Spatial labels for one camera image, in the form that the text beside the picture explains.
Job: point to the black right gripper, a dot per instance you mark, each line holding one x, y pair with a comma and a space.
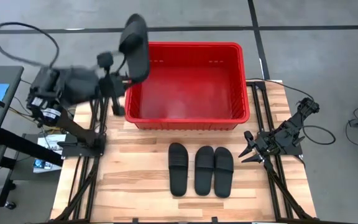
269, 143

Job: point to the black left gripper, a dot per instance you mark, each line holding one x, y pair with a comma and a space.
112, 85

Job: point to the black rubber slide sandal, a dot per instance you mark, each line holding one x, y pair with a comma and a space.
223, 180
178, 174
204, 177
138, 59

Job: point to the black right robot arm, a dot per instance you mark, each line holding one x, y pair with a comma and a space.
294, 124

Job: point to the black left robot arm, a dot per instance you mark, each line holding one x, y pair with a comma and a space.
47, 90

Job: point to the red plastic bin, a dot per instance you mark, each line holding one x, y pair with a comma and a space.
191, 93

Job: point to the white printed paper sheet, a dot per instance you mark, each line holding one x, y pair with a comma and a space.
53, 141

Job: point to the black desk leg beam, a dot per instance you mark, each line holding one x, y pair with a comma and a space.
26, 146

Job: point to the grey floor plate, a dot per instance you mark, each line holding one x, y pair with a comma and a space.
23, 174

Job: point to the black leg with caster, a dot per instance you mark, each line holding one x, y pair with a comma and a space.
6, 186

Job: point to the black aluminium extrusion frame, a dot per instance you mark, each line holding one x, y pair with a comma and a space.
256, 109
94, 165

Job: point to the black table edge bracket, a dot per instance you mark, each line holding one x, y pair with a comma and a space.
214, 220
135, 220

